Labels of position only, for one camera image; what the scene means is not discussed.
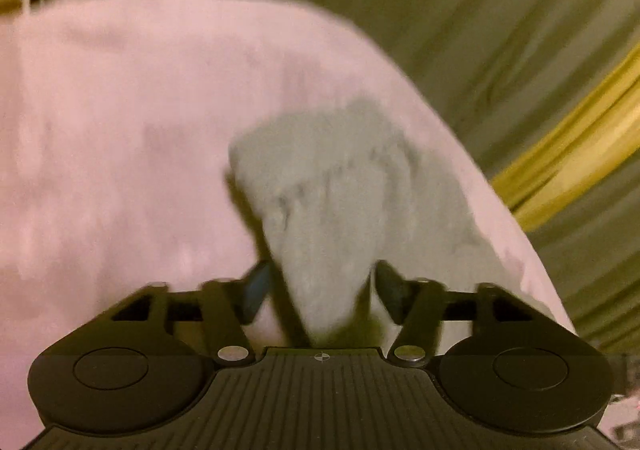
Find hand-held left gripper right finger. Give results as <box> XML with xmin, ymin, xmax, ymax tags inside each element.
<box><xmin>376</xmin><ymin>262</ymin><xmax>547</xmax><ymax>366</ymax></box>

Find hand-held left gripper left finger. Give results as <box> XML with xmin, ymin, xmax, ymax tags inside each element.
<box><xmin>100</xmin><ymin>261</ymin><xmax>274</xmax><ymax>365</ymax></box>

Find grey pants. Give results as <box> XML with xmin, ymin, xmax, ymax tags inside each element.
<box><xmin>227</xmin><ymin>97</ymin><xmax>482</xmax><ymax>348</ymax></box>

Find pink blanket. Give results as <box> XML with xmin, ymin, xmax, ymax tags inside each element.
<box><xmin>0</xmin><ymin>0</ymin><xmax>578</xmax><ymax>450</ymax></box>

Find yellow striped band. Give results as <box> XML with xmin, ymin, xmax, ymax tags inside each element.
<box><xmin>492</xmin><ymin>50</ymin><xmax>640</xmax><ymax>231</ymax></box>

